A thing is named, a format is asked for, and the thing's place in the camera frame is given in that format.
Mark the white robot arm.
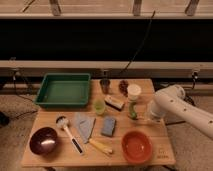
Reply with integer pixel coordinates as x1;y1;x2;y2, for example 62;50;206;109
145;85;213;140

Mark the red orange bowl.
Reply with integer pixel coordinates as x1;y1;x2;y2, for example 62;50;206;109
121;131;153;164

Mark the dark maroon bowl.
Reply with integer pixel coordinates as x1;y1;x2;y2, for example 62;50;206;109
29;127;58;155

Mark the metal cup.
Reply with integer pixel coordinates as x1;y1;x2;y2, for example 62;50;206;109
100;79;110;94

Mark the white black board eraser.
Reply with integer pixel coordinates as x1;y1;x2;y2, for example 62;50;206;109
104;95;124;110

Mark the bunch of dark grapes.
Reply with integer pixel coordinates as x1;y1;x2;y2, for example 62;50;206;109
119;80;128;95

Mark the small green cup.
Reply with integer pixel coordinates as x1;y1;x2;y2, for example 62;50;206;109
94;100;106;115

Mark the white cup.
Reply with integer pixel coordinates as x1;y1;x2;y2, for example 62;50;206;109
127;84;141;101

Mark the green cucumber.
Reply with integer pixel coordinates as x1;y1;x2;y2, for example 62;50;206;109
129;102;137;120

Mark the wooden folding table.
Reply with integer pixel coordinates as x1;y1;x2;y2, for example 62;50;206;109
21;79;176;167

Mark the green plastic tray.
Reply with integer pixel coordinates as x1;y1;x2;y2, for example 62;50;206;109
35;73;91;108

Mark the black cable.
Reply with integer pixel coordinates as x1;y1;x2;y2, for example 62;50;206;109
117;10;157;78

